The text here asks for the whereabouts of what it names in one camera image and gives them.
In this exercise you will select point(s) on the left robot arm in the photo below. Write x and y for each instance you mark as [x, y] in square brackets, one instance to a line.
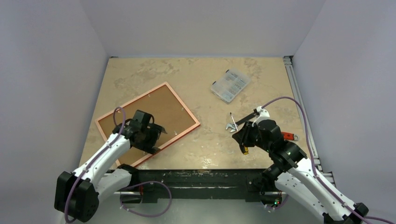
[79, 193]

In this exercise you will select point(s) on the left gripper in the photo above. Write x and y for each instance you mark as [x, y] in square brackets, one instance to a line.
[149, 146]

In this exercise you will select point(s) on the red handle adjustable wrench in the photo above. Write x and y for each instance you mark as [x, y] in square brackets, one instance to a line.
[290, 136]

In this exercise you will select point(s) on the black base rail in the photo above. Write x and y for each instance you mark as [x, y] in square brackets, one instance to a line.
[249, 185]

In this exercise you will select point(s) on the black handle adjustable wrench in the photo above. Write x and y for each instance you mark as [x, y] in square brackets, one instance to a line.
[233, 127]

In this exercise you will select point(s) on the black yellow screwdriver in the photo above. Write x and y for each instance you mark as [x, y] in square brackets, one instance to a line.
[238, 130]

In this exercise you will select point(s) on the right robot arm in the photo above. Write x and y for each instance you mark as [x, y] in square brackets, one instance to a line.
[295, 174]

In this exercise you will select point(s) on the clear plastic screw box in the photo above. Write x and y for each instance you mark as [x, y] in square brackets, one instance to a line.
[230, 85]

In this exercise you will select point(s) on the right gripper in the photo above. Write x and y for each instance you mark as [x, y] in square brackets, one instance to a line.
[244, 137]

